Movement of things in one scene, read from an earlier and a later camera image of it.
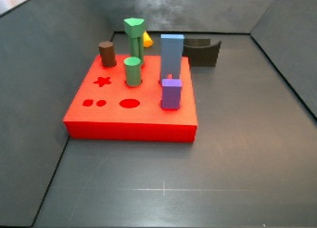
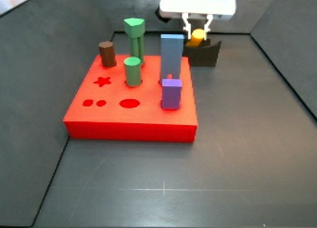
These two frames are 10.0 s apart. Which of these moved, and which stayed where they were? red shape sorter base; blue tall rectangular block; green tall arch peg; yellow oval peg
Moved: yellow oval peg
Stayed: green tall arch peg; blue tall rectangular block; red shape sorter base
